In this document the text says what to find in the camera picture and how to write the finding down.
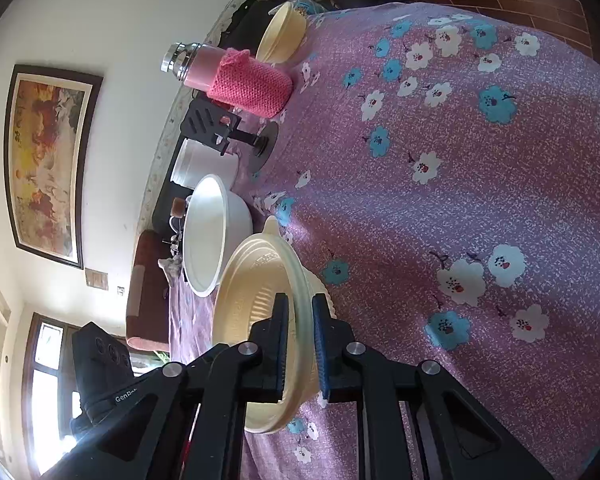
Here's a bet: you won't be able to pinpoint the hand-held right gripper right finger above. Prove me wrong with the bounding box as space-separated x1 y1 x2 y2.
311 292 556 480

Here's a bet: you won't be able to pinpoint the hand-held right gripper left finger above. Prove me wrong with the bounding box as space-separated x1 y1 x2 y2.
40 292 290 480

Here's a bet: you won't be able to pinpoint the cream plastic bowl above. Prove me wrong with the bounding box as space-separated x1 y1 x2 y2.
211 216 338 435

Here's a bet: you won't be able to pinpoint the wooden glass door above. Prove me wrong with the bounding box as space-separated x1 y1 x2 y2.
22 312 87 477

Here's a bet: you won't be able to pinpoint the brown armchair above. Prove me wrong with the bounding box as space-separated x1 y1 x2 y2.
126 230 173 353

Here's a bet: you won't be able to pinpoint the white work gloves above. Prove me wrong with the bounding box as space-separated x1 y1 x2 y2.
158 255 184 282

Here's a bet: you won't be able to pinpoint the medium white foam bowl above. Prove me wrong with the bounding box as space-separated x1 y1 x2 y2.
182 174 254 298

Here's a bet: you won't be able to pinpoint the white plastic jar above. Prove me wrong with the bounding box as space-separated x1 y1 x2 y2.
171 138 241 192

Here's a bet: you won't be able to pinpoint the framed horse painting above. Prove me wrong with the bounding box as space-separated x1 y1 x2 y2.
4 64 104 271

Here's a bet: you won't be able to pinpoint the black phone stand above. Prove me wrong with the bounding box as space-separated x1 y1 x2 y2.
182 99 280 171

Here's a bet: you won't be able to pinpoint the pink thermos with knitted sleeve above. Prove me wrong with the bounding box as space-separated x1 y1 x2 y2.
161 42 295 120

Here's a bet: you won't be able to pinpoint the cream plastic basin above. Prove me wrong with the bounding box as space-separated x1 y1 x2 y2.
256 1 308 66

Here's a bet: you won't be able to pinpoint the black sofa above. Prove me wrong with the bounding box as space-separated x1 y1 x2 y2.
151 0 301 233

